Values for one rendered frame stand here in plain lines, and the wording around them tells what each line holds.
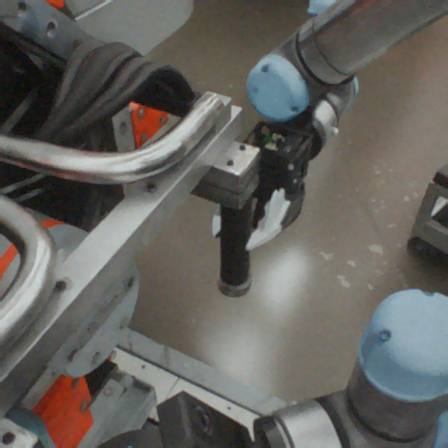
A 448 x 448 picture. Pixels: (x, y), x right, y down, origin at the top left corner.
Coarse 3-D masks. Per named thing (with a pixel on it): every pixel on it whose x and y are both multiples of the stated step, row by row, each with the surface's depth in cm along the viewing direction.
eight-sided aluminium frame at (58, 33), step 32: (0, 0) 47; (32, 0) 51; (0, 32) 54; (32, 32) 52; (64, 32) 56; (64, 64) 64; (128, 128) 73; (96, 192) 80; (128, 192) 78; (96, 224) 81; (32, 384) 73
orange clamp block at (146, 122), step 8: (136, 104) 73; (136, 112) 73; (144, 112) 75; (152, 112) 77; (160, 112) 79; (136, 120) 74; (144, 120) 76; (152, 120) 78; (160, 120) 80; (136, 128) 75; (144, 128) 76; (152, 128) 78; (136, 136) 75; (144, 136) 77; (136, 144) 76
